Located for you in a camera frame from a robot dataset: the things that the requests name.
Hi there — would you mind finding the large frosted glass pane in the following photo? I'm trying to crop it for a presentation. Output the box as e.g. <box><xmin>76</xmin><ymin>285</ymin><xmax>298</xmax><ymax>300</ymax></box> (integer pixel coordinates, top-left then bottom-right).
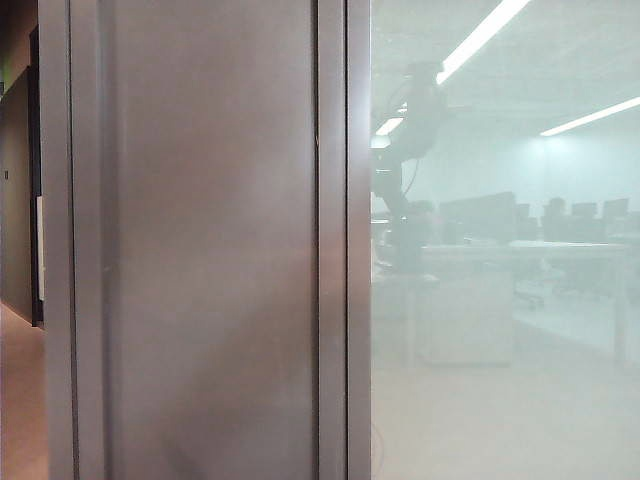
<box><xmin>369</xmin><ymin>0</ymin><xmax>640</xmax><ymax>480</ymax></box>

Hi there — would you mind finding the white vertical door handle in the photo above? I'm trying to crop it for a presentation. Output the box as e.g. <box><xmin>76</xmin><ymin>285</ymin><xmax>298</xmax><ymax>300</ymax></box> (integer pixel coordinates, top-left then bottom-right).
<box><xmin>35</xmin><ymin>195</ymin><xmax>46</xmax><ymax>302</ymax></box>

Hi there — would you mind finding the dark door frame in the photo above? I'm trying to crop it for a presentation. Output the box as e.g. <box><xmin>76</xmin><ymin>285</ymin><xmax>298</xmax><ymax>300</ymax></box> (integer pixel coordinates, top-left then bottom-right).
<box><xmin>25</xmin><ymin>23</ymin><xmax>47</xmax><ymax>329</ymax></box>

